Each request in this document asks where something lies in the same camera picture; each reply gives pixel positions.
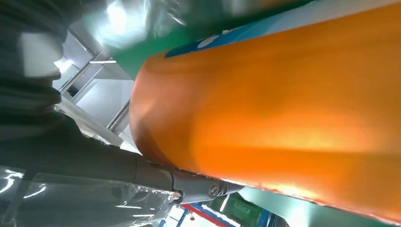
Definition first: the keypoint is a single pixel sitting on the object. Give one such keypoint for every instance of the silver metal frame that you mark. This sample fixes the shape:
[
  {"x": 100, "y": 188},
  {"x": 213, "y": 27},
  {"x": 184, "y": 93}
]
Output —
[{"x": 119, "y": 116}]

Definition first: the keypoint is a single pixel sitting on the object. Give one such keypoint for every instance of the red metal bar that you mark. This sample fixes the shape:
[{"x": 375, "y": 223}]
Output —
[{"x": 203, "y": 216}]

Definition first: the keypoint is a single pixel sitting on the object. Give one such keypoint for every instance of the green table mat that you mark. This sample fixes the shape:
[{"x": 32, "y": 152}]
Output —
[{"x": 147, "y": 50}]

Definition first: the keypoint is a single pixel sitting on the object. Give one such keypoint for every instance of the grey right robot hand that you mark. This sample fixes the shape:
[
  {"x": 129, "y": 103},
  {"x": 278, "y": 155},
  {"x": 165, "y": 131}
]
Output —
[{"x": 78, "y": 163}]

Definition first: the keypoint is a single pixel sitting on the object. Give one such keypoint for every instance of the blue metal frame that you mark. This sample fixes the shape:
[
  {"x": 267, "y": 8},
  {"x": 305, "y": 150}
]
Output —
[{"x": 262, "y": 219}]

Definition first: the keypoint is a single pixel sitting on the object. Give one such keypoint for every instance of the green plastic crate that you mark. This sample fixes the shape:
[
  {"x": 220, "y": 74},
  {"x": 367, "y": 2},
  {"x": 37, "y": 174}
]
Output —
[{"x": 242, "y": 211}]

